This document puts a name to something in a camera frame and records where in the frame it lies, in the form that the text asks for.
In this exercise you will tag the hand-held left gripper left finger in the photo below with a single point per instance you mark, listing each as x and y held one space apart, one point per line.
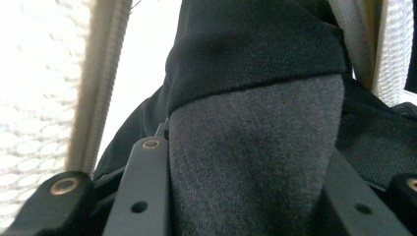
144 196

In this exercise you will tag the dark grey cloth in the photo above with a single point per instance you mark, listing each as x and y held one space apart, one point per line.
255 147

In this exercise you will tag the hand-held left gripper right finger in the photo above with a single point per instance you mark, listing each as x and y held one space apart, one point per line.
354 209

